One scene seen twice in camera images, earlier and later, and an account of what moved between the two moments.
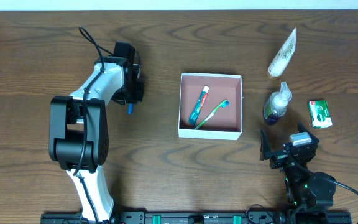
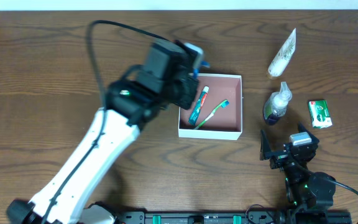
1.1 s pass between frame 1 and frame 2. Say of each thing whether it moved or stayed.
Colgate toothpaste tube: stayed
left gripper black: moved
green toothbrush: stayed
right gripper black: stayed
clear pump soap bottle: stayed
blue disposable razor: moved
